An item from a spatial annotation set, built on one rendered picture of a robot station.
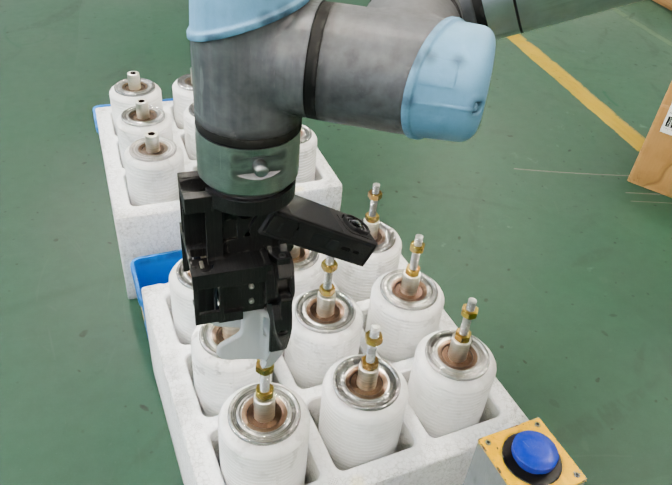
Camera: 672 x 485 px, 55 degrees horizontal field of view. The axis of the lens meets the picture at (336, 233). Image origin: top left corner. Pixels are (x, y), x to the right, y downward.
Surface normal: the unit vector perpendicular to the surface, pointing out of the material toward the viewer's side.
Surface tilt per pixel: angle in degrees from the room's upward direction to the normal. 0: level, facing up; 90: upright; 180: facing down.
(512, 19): 110
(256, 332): 91
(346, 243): 88
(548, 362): 0
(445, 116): 99
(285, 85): 94
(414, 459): 0
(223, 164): 90
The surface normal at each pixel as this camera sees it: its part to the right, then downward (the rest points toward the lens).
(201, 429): 0.07, -0.79
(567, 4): -0.06, 0.85
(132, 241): 0.35, 0.59
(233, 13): -0.15, 0.56
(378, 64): -0.13, 0.11
